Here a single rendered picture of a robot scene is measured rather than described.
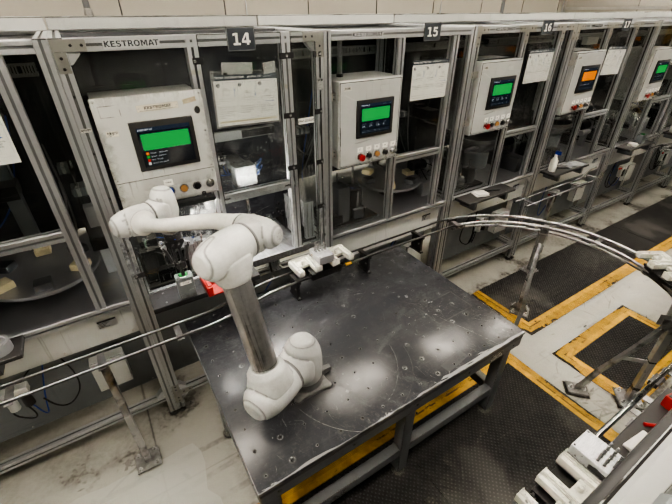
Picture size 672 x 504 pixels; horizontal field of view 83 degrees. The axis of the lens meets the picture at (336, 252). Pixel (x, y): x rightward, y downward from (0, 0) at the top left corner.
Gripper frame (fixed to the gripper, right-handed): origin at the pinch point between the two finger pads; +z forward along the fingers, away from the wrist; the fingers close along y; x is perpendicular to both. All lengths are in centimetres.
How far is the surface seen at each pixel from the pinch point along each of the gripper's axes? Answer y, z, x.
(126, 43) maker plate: -3, -94, -10
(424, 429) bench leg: -85, 82, 90
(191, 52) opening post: -26, -90, -11
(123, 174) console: 11.5, -46.4, -9.5
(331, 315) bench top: -66, 39, 30
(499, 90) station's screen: -222, -58, -7
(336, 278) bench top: -86, 39, 2
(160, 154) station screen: -4, -53, -7
